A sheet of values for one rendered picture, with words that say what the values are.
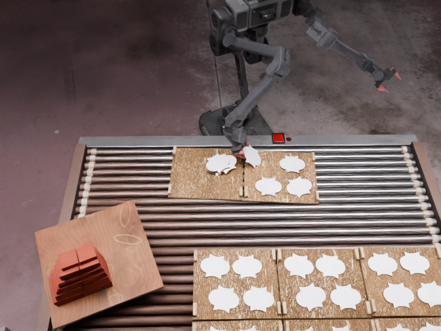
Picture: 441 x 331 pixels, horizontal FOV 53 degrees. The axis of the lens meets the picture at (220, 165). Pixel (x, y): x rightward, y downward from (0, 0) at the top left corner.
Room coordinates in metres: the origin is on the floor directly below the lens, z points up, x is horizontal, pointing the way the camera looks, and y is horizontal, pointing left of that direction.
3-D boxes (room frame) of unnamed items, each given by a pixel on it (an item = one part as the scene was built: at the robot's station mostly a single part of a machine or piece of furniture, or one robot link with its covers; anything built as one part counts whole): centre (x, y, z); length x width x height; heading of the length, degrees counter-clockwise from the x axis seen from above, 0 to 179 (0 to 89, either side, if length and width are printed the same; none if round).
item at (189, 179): (1.45, 0.08, 0.93); 0.41 x 0.35 x 0.02; 90
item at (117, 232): (0.87, 0.57, 1.03); 0.50 x 0.50 x 0.02; 24
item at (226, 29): (2.07, -0.03, 1.45); 0.09 x 0.08 x 0.12; 117
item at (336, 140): (1.72, -0.17, 0.89); 2.08 x 0.08 x 0.06; 93
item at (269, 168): (1.45, -0.34, 0.93); 0.41 x 0.35 x 0.02; 89
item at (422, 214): (1.20, -0.20, 0.90); 1.95 x 0.05 x 0.05; 93
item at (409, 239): (1.05, -0.20, 0.90); 1.95 x 0.05 x 0.05; 93
